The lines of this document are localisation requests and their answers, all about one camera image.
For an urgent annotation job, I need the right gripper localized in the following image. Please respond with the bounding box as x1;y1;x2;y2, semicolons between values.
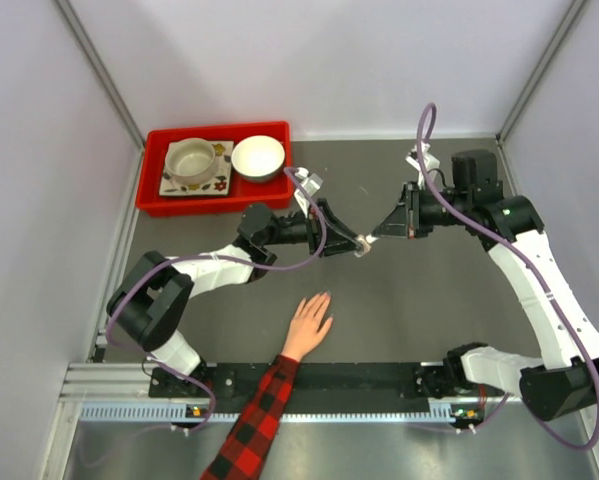
374;182;471;240

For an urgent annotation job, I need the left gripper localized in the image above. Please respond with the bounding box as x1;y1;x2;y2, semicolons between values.
262;199;364;259

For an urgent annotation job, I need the glitter nail polish bottle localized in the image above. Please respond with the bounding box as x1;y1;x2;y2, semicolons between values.
354;235;371;258

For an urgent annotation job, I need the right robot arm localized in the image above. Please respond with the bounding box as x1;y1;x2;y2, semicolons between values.
371;150;599;421

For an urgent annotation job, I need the red plaid sleeve forearm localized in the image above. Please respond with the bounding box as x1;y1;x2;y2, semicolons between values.
200;355;299;480

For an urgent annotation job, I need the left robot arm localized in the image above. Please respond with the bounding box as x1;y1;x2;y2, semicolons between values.
106;199;370;397

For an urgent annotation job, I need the person's hand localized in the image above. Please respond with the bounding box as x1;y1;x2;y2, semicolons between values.
280;292;333;362

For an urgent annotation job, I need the white ceramic bowl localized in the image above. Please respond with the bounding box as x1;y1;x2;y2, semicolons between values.
231;135;286;183

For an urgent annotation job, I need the floral square plate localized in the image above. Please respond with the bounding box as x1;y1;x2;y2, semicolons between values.
159;141;234;198

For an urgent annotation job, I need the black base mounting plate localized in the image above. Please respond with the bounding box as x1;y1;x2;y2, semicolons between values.
148;360;485;416

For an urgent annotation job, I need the red plastic tray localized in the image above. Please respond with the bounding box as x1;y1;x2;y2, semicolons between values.
135;121;294;217

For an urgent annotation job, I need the beige ceramic bowl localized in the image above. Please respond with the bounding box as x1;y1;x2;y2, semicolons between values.
164;138;218;185

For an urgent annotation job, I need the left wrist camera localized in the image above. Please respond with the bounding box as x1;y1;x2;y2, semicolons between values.
294;167;323;209

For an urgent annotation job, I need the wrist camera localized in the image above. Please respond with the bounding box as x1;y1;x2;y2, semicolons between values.
294;167;323;209
405;142;440;172

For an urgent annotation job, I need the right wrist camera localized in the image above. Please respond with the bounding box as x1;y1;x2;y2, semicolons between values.
405;142;440;172

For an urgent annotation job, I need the grey cable duct rail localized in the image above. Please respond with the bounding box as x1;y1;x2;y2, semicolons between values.
78;399;485;425

